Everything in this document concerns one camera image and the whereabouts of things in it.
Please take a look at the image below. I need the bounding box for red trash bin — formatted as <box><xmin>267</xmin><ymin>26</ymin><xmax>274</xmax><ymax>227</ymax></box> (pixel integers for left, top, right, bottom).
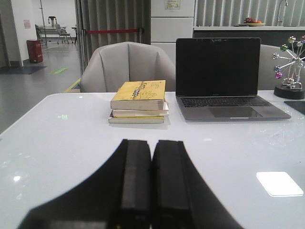
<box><xmin>26</xmin><ymin>40</ymin><xmax>43</xmax><ymax>63</ymax></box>

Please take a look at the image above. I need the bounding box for ferris wheel desk toy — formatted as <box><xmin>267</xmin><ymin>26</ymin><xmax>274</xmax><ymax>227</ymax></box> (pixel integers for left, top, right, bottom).
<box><xmin>272</xmin><ymin>36</ymin><xmax>305</xmax><ymax>100</ymax></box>

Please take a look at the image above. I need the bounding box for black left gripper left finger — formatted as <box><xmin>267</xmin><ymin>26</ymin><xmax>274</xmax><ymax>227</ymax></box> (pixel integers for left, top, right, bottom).
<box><xmin>19</xmin><ymin>139</ymin><xmax>151</xmax><ymax>229</ymax></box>

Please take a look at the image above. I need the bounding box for white refrigerator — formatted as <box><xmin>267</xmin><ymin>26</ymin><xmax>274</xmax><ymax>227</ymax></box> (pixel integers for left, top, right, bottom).
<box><xmin>150</xmin><ymin>0</ymin><xmax>195</xmax><ymax>65</ymax></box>

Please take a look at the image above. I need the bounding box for red barrier belt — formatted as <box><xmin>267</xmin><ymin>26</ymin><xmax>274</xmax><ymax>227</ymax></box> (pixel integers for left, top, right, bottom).
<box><xmin>79</xmin><ymin>28</ymin><xmax>144</xmax><ymax>44</ymax></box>

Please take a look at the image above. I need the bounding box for distant metal chair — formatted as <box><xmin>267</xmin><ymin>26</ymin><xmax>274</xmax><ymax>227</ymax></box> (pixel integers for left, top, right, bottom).
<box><xmin>55</xmin><ymin>24</ymin><xmax>73</xmax><ymax>44</ymax></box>

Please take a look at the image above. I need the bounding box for bottom yellow-edged book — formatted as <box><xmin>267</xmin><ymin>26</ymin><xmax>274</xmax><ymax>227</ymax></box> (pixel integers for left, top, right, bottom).
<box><xmin>108</xmin><ymin>113</ymin><xmax>164</xmax><ymax>124</ymax></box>

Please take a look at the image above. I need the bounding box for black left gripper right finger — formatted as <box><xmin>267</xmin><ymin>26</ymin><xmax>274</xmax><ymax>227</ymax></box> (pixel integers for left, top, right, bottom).
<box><xmin>152</xmin><ymin>140</ymin><xmax>242</xmax><ymax>229</ymax></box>

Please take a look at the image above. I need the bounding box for metal faucet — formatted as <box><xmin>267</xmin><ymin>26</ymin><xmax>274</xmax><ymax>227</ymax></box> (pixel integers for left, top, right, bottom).
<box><xmin>276</xmin><ymin>0</ymin><xmax>288</xmax><ymax>26</ymax></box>

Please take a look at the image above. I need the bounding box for fruit bowl on counter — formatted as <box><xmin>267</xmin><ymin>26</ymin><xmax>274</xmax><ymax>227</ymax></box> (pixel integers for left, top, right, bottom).
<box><xmin>244</xmin><ymin>17</ymin><xmax>265</xmax><ymax>27</ymax></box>

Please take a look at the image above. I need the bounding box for grey open laptop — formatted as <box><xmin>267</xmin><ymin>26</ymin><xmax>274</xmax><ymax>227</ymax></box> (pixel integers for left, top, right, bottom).
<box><xmin>175</xmin><ymin>38</ymin><xmax>290</xmax><ymax>122</ymax></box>

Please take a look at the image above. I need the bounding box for black mouse pad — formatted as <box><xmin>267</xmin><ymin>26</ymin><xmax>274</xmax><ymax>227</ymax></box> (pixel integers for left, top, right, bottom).
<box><xmin>284</xmin><ymin>101</ymin><xmax>305</xmax><ymax>115</ymax></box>

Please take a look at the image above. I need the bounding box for grey upholstered armchair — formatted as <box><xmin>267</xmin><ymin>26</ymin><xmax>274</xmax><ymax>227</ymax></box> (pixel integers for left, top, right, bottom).
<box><xmin>80</xmin><ymin>42</ymin><xmax>176</xmax><ymax>93</ymax></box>

